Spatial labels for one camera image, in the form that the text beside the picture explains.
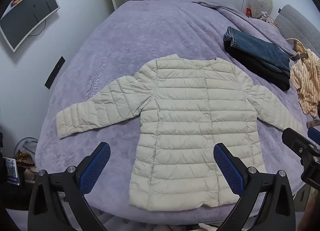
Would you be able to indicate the black wall-mounted strip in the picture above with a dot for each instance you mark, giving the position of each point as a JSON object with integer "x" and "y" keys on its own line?
{"x": 55, "y": 72}

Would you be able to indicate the brown patterned bag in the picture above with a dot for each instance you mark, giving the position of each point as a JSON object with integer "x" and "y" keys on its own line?
{"x": 26, "y": 162}

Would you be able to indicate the blue book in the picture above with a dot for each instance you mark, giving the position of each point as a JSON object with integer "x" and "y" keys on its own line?
{"x": 12, "y": 171}

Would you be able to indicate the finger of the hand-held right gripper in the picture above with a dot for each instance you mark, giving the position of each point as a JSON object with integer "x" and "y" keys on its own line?
{"x": 291, "y": 137}
{"x": 314, "y": 134}

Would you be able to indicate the cream puffer jacket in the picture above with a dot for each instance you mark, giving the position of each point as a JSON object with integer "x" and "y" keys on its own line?
{"x": 185, "y": 121}

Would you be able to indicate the orange fruit wall sticker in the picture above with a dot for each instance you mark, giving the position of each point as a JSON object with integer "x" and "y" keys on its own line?
{"x": 15, "y": 0}

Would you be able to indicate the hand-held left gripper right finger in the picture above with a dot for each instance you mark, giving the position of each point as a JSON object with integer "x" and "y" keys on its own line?
{"x": 228, "y": 168}

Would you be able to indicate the folded blue jeans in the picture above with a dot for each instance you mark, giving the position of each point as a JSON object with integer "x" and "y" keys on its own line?
{"x": 257, "y": 48}

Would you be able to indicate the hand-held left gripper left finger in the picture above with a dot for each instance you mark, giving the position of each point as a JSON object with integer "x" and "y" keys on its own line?
{"x": 96, "y": 168}

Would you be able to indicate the folded black garment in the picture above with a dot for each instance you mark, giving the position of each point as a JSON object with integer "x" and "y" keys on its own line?
{"x": 252, "y": 67}

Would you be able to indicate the wall-mounted television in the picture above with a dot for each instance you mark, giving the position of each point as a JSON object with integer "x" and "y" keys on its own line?
{"x": 27, "y": 13}

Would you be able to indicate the purple fleece blanket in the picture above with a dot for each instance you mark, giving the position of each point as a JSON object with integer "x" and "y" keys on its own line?
{"x": 150, "y": 33}

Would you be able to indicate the small red packet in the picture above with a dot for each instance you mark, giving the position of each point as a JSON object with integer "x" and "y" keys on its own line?
{"x": 248, "y": 12}

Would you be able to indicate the grey padded headboard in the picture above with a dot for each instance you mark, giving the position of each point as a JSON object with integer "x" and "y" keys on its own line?
{"x": 297, "y": 26}

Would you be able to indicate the beige striped cloth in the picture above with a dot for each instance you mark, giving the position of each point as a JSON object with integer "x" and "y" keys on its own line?
{"x": 307, "y": 78}

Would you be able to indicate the brown cloth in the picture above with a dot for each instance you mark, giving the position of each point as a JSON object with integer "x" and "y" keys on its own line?
{"x": 312, "y": 123}

